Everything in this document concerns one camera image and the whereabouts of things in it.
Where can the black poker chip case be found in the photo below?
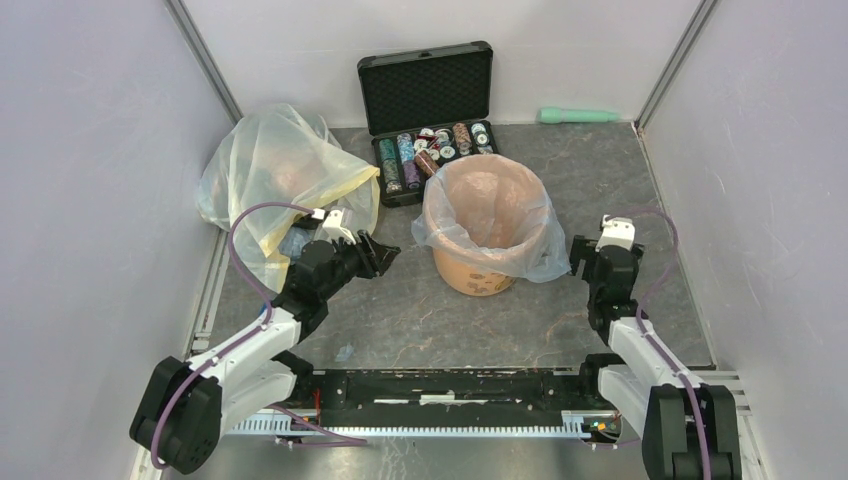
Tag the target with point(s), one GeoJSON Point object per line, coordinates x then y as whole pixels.
{"type": "Point", "coordinates": [435, 99]}

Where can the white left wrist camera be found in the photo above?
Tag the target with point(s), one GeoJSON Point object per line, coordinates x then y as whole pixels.
{"type": "Point", "coordinates": [334, 225]}

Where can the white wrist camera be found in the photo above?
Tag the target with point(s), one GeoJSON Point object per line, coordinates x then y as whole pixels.
{"type": "Point", "coordinates": [616, 231]}
{"type": "Point", "coordinates": [334, 225]}

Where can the yellow translucent plastic bag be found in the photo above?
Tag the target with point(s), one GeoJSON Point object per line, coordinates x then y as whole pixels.
{"type": "Point", "coordinates": [274, 163]}

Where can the mint green cylindrical tool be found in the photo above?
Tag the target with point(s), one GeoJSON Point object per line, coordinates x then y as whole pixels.
{"type": "Point", "coordinates": [556, 115]}

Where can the brown poker chip stack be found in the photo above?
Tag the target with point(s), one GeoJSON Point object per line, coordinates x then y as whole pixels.
{"type": "Point", "coordinates": [426, 163]}

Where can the light blue plastic bag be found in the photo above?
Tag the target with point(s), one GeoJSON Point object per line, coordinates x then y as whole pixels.
{"type": "Point", "coordinates": [490, 215]}

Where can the orange plastic trash bin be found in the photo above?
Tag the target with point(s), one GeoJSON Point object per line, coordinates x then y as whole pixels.
{"type": "Point", "coordinates": [480, 265]}

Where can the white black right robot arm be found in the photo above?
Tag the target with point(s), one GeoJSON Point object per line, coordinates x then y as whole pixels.
{"type": "Point", "coordinates": [687, 427]}

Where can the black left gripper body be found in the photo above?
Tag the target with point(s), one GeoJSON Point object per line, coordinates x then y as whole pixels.
{"type": "Point", "coordinates": [360, 265]}

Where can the purple poker chip stack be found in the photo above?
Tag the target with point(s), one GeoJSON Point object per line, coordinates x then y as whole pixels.
{"type": "Point", "coordinates": [412, 175]}

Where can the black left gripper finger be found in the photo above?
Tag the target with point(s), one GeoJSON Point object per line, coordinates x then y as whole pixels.
{"type": "Point", "coordinates": [383, 257]}
{"type": "Point", "coordinates": [368, 245]}

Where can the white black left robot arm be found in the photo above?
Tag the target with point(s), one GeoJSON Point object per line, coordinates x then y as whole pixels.
{"type": "Point", "coordinates": [188, 405]}

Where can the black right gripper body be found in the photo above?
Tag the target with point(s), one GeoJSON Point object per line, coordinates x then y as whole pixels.
{"type": "Point", "coordinates": [591, 258]}

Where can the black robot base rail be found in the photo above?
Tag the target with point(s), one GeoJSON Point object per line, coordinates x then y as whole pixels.
{"type": "Point", "coordinates": [453, 398]}

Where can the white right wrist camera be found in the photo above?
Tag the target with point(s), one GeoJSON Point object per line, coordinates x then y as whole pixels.
{"type": "Point", "coordinates": [616, 231]}

